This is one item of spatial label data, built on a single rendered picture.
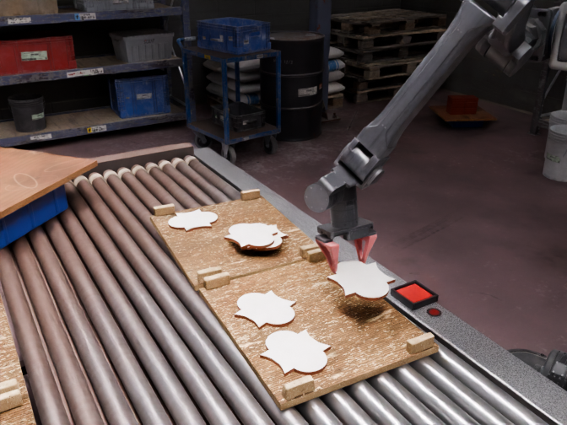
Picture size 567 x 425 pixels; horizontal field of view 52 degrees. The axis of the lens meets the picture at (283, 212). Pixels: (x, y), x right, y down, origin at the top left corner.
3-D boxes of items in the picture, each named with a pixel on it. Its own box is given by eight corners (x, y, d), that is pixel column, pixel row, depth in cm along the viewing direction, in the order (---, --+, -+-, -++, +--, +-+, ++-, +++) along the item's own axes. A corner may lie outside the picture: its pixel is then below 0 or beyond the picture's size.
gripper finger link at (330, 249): (363, 271, 121) (359, 228, 118) (332, 280, 118) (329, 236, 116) (346, 263, 127) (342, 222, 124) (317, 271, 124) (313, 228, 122)
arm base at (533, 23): (543, 61, 139) (553, 9, 134) (532, 67, 134) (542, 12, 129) (507, 57, 144) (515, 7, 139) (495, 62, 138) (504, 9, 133)
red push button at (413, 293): (414, 287, 136) (415, 282, 136) (433, 300, 132) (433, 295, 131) (395, 295, 134) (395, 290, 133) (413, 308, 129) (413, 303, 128)
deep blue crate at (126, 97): (159, 103, 590) (156, 66, 574) (172, 112, 557) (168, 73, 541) (109, 109, 569) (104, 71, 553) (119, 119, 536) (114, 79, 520)
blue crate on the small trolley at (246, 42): (230, 41, 493) (230, 16, 485) (272, 49, 463) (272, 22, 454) (195, 47, 469) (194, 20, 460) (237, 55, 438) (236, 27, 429)
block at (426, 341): (428, 341, 115) (429, 330, 114) (434, 346, 113) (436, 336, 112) (404, 351, 112) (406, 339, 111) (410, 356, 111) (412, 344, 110)
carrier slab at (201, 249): (261, 199, 181) (261, 195, 180) (326, 258, 148) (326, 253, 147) (149, 221, 167) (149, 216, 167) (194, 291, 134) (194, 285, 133)
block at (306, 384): (310, 384, 104) (310, 373, 103) (315, 390, 102) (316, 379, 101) (280, 395, 101) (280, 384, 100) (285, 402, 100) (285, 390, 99)
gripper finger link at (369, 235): (380, 267, 122) (376, 224, 120) (350, 275, 120) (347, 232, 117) (362, 259, 128) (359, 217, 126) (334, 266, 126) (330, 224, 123)
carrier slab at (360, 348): (330, 259, 147) (330, 254, 147) (439, 352, 115) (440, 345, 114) (198, 293, 133) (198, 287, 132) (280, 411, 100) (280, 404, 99)
